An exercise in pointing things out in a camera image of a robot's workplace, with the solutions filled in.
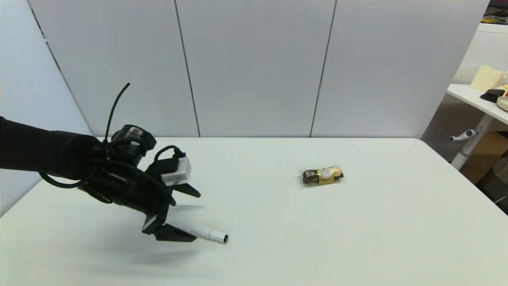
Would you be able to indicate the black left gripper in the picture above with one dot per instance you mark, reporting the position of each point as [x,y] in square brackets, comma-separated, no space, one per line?
[131,190]

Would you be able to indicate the white marker with black caps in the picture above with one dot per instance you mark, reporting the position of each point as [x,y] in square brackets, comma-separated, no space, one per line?
[214,235]

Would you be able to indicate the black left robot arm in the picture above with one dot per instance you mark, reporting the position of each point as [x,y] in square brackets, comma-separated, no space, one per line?
[39,147]

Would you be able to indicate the gold wrapped chocolate pack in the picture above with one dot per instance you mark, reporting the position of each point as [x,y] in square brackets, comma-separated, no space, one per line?
[323,176]

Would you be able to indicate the brown cardboard box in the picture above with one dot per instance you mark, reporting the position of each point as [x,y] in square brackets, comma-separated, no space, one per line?
[486,155]

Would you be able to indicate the white side table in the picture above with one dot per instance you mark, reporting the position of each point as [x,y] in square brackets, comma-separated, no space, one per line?
[472,97]

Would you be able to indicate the small black object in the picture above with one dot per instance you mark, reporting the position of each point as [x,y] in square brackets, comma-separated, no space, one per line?
[492,95]

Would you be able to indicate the cream plastic container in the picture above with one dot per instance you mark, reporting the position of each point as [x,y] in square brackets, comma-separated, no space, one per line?
[487,78]

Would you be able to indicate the beige bowl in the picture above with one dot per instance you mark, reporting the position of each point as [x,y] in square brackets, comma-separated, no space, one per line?
[503,104]

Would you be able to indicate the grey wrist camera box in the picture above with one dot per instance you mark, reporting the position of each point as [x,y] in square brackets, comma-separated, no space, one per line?
[177,171]

